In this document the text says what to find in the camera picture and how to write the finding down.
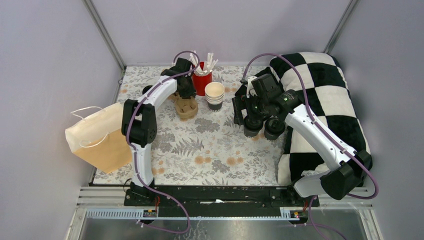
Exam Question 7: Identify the black cloth blue print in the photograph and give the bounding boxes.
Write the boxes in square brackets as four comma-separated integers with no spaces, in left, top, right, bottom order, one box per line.
[234,67,273,97]

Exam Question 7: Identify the black white checkered pillow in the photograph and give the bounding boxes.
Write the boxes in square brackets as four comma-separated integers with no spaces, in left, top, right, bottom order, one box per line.
[266,52,370,186]

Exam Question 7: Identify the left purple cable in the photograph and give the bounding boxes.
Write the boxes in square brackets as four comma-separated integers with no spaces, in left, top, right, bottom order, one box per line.
[125,50,201,235]

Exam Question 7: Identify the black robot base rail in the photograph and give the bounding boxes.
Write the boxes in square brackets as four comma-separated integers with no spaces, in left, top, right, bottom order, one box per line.
[124,184,312,218]

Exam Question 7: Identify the stacked cardboard cup carriers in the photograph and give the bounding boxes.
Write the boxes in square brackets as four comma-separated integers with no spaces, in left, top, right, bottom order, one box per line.
[168,92,180,102]

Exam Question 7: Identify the right aluminium frame post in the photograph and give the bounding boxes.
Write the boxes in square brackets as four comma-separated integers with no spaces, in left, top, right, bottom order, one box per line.
[323,0,361,54]

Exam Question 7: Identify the red straw holder cup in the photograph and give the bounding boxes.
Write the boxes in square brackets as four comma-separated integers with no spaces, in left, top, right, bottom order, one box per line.
[191,73,213,97]

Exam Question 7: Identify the floral patterned table mat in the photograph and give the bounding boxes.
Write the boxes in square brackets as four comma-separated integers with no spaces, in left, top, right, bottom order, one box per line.
[92,65,332,187]

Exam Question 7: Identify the aluminium frame post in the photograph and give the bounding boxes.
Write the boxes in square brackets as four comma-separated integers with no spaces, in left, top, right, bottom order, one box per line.
[323,0,361,54]
[82,0,126,72]

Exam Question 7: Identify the black paper coffee cup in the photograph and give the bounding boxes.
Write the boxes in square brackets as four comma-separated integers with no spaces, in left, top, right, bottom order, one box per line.
[243,117,264,138]
[264,117,286,141]

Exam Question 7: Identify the black plastic cup lid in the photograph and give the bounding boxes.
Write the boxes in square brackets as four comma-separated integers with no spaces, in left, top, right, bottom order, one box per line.
[264,117,286,135]

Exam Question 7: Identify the stack of paper cups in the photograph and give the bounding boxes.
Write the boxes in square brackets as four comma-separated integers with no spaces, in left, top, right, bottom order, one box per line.
[204,82,225,112]

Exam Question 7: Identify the stack of black lids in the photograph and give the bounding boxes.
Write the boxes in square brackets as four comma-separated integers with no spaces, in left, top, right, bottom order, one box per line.
[142,85,153,96]

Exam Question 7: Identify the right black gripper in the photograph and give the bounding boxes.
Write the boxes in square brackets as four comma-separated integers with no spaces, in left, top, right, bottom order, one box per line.
[232,92,270,125]

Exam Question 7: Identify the cardboard cup carrier tray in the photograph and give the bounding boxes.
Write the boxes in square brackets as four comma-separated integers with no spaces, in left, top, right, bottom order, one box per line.
[174,97,199,120]

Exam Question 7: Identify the left aluminium frame post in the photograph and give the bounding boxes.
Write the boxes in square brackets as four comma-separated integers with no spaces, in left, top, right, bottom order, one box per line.
[82,0,126,72]

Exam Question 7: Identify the brown paper takeout bag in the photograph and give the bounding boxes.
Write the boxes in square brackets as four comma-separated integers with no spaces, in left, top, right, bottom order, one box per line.
[65,102,132,174]

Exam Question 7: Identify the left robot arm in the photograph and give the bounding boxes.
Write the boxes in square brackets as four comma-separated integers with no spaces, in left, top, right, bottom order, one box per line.
[121,57,196,206]

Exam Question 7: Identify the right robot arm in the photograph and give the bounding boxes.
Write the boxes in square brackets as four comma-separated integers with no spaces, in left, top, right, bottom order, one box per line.
[231,74,372,206]

